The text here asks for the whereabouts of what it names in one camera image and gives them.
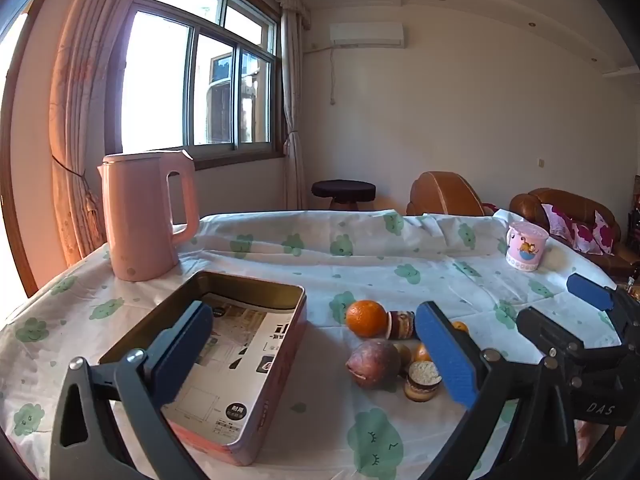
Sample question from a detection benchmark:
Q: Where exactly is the pink floral cushion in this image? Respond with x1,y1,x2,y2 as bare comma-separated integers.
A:
541,203,615,256

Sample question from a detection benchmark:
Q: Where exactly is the pink metal tin box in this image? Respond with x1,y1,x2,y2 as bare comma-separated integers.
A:
98,270,308,467

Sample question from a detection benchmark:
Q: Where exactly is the black round stool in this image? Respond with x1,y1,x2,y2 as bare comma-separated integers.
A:
311,180,377,211

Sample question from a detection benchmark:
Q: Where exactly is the round crumb-topped cake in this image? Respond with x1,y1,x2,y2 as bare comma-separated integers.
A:
404,360,444,403

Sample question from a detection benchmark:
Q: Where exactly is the pink cartoon mug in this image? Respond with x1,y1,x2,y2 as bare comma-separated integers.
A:
505,221,550,273

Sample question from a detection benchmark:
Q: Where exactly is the purple brown passion fruit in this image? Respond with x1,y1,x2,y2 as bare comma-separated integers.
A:
346,339,402,390

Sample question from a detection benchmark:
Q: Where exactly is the printed paper sheet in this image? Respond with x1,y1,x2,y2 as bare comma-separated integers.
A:
160,292,281,446

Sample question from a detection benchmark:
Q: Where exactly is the sliding glass window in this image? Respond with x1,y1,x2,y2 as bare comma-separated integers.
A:
120,0,283,171

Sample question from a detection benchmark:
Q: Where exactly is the pink patterned curtain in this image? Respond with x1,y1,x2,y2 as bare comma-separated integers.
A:
47,0,161,268

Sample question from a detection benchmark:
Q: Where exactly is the curtain tieback tassel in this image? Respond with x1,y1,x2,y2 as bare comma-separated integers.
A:
52,152,103,221

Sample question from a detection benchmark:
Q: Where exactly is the white air conditioner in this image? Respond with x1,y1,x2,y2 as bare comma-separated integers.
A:
329,23,405,49

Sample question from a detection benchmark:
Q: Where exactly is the dark shelf unit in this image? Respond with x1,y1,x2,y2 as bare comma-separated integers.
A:
626,174,640,261

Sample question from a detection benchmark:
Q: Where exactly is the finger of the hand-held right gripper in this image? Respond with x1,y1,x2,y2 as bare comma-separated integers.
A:
566,273,640,346
516,306,627,377

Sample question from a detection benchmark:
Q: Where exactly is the large orange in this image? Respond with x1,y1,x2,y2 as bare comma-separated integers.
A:
346,300,390,339

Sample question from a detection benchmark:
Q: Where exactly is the brown leather sofa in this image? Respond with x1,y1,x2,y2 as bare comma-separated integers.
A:
509,187,633,276

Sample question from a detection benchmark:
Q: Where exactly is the small yellow-brown fruit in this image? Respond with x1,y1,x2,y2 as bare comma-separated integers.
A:
394,343,413,378

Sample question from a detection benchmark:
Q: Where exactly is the white curtain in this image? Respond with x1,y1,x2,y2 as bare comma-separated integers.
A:
280,7,308,210

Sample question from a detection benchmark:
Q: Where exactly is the air conditioner cable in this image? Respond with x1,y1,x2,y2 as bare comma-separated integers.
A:
305,42,337,107

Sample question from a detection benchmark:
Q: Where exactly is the pink electric kettle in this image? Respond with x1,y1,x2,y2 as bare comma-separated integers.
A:
97,149,201,282

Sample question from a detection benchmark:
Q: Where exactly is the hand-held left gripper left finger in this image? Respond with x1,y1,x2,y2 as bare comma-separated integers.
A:
49,300,216,480

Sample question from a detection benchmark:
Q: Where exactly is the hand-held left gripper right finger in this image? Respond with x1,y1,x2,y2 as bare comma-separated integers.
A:
414,301,583,480

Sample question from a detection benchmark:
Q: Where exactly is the wooden framed glass door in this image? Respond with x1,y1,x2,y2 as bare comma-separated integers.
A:
0,5,41,311

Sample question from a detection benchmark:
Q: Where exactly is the brown leather armchair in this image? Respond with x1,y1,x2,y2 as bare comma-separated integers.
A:
406,171,496,217

